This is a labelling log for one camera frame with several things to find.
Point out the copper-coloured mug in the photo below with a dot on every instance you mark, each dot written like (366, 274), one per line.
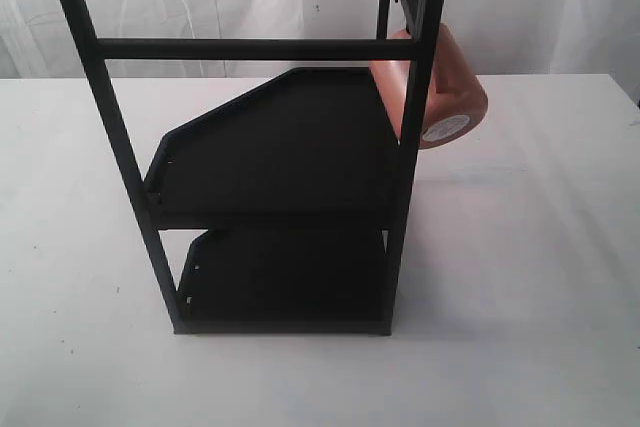
(456, 101)

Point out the black metal shelf rack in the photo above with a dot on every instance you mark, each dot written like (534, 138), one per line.
(284, 210)

